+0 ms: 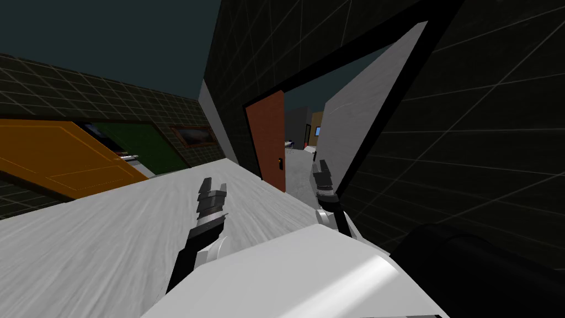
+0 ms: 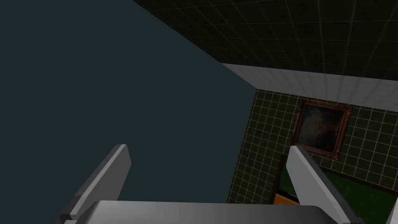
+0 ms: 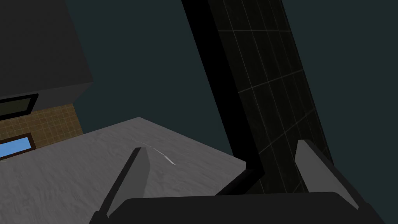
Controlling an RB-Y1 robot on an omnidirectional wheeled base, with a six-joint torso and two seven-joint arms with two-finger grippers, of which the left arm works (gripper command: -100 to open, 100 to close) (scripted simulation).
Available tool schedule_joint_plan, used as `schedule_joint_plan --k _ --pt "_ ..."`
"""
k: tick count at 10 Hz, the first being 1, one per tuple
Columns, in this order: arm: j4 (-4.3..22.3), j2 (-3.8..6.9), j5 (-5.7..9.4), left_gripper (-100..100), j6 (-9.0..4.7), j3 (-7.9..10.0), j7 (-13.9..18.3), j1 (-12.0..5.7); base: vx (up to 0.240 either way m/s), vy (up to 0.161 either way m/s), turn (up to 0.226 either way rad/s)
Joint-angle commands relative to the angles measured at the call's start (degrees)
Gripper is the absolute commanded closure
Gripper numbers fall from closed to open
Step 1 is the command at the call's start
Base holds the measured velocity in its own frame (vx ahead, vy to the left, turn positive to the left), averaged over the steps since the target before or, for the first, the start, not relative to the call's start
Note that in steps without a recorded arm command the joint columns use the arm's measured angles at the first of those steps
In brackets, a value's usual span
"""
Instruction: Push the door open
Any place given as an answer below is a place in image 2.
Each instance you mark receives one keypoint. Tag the gold framed dark painting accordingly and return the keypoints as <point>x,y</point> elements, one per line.
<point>321,127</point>

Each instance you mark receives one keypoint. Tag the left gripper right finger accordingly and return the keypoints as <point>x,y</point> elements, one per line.
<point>307,183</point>

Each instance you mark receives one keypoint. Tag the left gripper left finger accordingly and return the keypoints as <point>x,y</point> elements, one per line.
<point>104,180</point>

